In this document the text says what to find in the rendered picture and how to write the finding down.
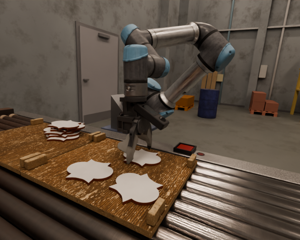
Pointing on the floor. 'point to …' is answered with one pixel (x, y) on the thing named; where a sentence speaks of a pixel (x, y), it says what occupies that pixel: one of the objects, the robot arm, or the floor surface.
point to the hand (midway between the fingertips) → (141, 156)
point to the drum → (208, 103)
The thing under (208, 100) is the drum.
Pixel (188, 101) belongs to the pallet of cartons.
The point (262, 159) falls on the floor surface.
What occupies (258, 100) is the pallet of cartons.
